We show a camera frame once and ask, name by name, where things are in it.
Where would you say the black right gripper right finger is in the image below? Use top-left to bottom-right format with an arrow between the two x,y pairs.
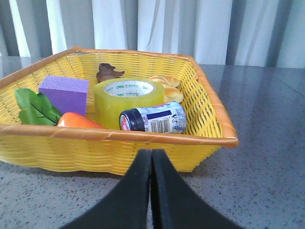
151,149 -> 241,229

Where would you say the toy carrot with green leaves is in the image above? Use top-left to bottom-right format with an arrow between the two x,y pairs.
14,88 -> 104,129

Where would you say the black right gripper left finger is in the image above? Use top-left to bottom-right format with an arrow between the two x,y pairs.
63,149 -> 152,229

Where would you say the white grey curtain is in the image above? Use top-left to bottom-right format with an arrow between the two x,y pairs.
0,0 -> 305,68

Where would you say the yellow packing tape roll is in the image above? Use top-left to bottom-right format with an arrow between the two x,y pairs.
93,77 -> 164,130

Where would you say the brown animal figurine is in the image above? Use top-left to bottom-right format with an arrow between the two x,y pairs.
96,63 -> 125,83

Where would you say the purple foam cube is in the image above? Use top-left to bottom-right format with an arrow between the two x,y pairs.
39,75 -> 89,115

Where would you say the toy croissant bread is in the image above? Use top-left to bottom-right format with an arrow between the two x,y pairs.
149,75 -> 183,103

